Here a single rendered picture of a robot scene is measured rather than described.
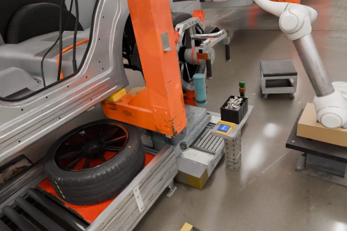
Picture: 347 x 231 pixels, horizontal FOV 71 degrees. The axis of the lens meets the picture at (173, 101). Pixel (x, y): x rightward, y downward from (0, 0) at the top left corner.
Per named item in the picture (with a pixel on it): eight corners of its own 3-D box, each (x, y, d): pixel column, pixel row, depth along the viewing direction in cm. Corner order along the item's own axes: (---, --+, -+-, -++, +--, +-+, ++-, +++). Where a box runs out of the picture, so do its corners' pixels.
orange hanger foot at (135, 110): (119, 107, 207) (108, 69, 191) (169, 119, 179) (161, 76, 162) (105, 117, 195) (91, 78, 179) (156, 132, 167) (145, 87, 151)
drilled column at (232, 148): (230, 160, 206) (227, 118, 186) (241, 163, 201) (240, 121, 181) (225, 167, 199) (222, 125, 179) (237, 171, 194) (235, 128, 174)
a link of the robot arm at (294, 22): (355, 114, 150) (352, 132, 135) (326, 119, 162) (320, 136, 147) (306, -2, 141) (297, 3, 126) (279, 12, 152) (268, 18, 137)
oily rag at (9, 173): (25, 162, 246) (22, 159, 244) (35, 168, 234) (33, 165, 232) (0, 178, 229) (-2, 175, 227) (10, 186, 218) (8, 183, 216)
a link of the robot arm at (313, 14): (293, -1, 156) (286, 1, 146) (322, 6, 148) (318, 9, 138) (285, 19, 163) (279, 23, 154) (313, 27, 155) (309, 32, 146)
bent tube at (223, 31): (203, 32, 201) (202, 19, 196) (225, 33, 191) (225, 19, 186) (193, 38, 189) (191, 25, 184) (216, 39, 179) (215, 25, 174)
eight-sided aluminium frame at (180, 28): (206, 72, 230) (200, 12, 204) (212, 73, 226) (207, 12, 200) (174, 99, 192) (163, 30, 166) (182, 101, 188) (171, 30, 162)
